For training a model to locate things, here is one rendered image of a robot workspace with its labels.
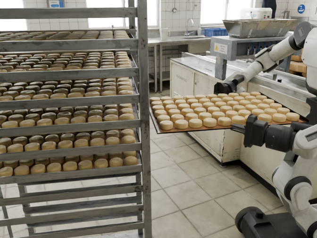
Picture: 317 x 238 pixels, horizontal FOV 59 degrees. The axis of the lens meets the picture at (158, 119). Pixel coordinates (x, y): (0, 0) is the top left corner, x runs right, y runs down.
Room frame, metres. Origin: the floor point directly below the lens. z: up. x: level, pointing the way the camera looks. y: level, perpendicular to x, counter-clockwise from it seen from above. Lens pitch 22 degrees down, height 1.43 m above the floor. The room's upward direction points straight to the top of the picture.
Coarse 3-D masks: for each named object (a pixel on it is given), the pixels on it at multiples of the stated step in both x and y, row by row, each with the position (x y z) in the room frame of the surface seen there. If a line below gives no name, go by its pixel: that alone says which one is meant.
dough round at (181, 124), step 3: (177, 120) 0.99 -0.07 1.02; (180, 120) 0.99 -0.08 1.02; (183, 120) 0.99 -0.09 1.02; (177, 123) 0.96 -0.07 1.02; (180, 123) 0.96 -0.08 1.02; (183, 123) 0.96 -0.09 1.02; (186, 123) 0.96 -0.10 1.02; (177, 126) 0.96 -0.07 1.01; (180, 126) 0.95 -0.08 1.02; (183, 126) 0.95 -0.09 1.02; (186, 126) 0.96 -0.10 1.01
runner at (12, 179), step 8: (96, 168) 0.88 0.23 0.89; (104, 168) 0.88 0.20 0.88; (112, 168) 0.88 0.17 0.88; (120, 168) 0.89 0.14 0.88; (128, 168) 0.89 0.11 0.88; (136, 168) 0.90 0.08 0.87; (8, 176) 0.83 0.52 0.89; (16, 176) 0.83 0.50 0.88; (24, 176) 0.83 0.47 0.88; (32, 176) 0.84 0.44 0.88; (40, 176) 0.84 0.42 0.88; (48, 176) 0.85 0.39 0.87; (56, 176) 0.85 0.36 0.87; (64, 176) 0.86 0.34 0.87; (72, 176) 0.86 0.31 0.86; (80, 176) 0.86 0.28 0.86; (88, 176) 0.87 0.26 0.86; (0, 184) 0.82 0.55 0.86
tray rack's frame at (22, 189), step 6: (24, 186) 1.23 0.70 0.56; (0, 192) 1.02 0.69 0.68; (24, 192) 1.22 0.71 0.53; (0, 198) 1.00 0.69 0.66; (24, 204) 1.22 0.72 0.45; (6, 210) 1.02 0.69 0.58; (6, 216) 1.01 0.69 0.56; (30, 228) 1.22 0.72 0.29; (12, 234) 1.02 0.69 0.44; (114, 234) 1.32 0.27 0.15; (120, 234) 1.32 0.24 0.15; (126, 234) 1.32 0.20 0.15; (132, 234) 1.32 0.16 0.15
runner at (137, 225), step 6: (96, 228) 0.87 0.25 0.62; (102, 228) 0.87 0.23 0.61; (108, 228) 0.88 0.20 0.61; (114, 228) 0.88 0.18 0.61; (120, 228) 0.88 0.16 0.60; (126, 228) 0.89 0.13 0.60; (132, 228) 0.89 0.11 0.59; (138, 228) 0.89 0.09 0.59; (42, 234) 0.84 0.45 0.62; (48, 234) 0.84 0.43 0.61; (54, 234) 0.84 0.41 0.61; (60, 234) 0.85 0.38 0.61; (66, 234) 0.85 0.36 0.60; (72, 234) 0.85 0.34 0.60; (78, 234) 0.86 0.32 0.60; (84, 234) 0.86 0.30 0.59; (90, 234) 0.87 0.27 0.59
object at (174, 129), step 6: (162, 102) 1.27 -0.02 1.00; (174, 102) 1.27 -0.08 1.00; (186, 102) 1.27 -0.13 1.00; (198, 102) 1.27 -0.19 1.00; (180, 114) 1.11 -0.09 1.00; (156, 120) 1.04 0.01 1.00; (186, 120) 1.04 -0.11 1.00; (288, 120) 1.03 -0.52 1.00; (300, 120) 1.03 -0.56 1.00; (174, 126) 0.98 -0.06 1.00; (204, 126) 0.98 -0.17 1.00; (216, 126) 0.98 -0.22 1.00; (222, 126) 0.98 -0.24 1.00; (228, 126) 0.98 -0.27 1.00; (162, 132) 0.93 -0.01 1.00
